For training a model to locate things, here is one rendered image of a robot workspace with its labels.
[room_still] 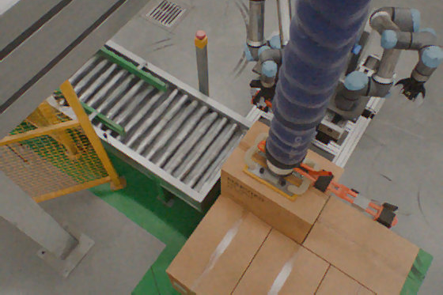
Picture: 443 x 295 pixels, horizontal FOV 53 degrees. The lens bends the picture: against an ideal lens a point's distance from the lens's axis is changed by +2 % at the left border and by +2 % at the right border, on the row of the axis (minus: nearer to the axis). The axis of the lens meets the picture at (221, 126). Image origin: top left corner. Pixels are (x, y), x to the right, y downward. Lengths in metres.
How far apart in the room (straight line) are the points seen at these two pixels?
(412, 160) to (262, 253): 1.67
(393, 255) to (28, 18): 2.79
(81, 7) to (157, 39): 3.99
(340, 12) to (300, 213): 1.38
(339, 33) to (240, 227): 1.69
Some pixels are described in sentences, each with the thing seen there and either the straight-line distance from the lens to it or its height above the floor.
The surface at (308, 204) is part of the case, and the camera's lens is 2.52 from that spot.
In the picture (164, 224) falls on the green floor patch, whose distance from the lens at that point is 3.45.
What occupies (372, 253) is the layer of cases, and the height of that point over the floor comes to 0.54.
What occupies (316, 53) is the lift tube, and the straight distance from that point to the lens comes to 1.53.
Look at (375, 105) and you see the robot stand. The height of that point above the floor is 0.96.
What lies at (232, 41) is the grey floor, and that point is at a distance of 4.32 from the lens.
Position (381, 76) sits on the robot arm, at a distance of 2.59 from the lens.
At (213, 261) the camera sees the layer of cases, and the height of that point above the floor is 0.54.
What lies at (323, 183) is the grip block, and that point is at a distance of 2.42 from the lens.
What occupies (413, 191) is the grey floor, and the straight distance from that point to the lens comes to 3.82.
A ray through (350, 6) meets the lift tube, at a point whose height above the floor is 2.33.
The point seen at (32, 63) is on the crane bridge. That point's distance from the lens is 0.38.
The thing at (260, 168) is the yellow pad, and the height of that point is 0.98.
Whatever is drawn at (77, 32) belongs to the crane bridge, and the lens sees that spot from 0.40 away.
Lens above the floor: 3.27
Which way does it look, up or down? 60 degrees down
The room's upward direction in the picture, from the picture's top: straight up
